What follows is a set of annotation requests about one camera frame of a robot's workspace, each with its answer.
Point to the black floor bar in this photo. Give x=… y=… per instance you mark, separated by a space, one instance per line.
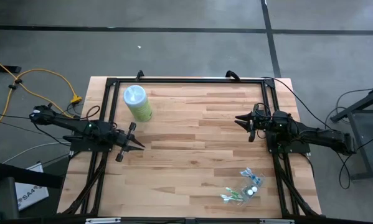
x=5 y=69

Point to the white printed box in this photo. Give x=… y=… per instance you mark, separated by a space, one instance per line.
x=30 y=193

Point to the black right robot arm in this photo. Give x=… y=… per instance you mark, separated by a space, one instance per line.
x=317 y=135

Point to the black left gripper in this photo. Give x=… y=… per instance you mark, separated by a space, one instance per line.
x=122 y=140

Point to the black aluminium table frame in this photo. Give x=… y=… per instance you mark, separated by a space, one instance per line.
x=189 y=80

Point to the black metal side table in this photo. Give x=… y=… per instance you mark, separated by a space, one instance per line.
x=370 y=146

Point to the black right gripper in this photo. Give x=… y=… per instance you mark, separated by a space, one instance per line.
x=267 y=123

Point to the green disinfecting wipes canister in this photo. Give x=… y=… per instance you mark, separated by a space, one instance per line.
x=138 y=102

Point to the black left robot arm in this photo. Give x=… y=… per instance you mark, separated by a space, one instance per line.
x=71 y=124

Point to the blue and white toothbrush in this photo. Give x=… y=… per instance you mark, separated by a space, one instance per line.
x=255 y=180

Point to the dark equipment stand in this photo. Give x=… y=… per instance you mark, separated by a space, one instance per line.
x=27 y=177

